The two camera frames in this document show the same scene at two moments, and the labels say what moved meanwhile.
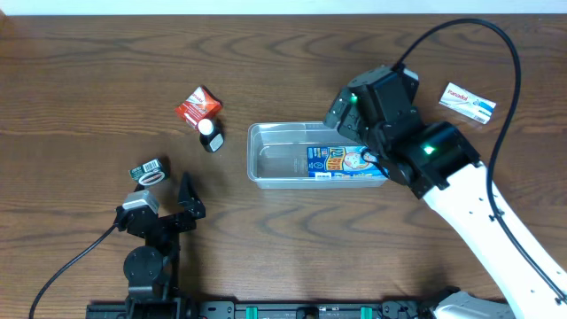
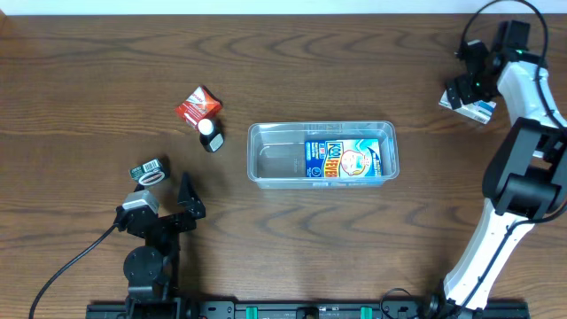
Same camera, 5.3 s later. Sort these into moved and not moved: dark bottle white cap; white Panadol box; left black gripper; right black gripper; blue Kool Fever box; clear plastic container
Moved: right black gripper; blue Kool Fever box
Not moved: dark bottle white cap; white Panadol box; clear plastic container; left black gripper
